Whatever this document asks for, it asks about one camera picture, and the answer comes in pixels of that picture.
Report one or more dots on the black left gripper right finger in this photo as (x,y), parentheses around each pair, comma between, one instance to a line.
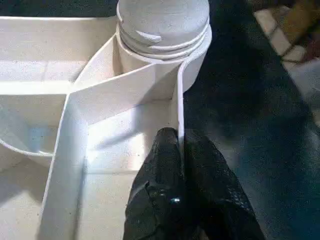
(215,200)

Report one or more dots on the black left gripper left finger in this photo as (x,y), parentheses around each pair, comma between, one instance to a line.
(157,195)

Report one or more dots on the white plastic table top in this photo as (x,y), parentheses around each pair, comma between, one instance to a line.
(100,100)

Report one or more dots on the white plastic table leg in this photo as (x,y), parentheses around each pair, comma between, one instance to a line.
(162,25)

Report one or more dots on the black work mat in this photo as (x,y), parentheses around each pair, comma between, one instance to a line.
(237,100)

